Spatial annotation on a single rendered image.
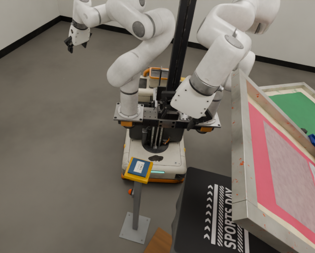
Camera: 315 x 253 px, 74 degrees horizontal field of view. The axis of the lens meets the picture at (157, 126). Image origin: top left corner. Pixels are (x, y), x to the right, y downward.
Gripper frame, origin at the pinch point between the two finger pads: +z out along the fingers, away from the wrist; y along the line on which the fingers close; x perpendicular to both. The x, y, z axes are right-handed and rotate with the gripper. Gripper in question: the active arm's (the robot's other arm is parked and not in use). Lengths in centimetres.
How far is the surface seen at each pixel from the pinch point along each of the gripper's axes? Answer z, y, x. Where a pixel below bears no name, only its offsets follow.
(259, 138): -4.9, -27.7, -4.3
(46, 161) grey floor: 179, 75, -49
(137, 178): 55, -3, -6
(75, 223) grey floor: 161, 19, -1
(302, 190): 0.8, -48.9, 3.4
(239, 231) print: 40, -54, 6
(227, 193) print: 42, -49, -12
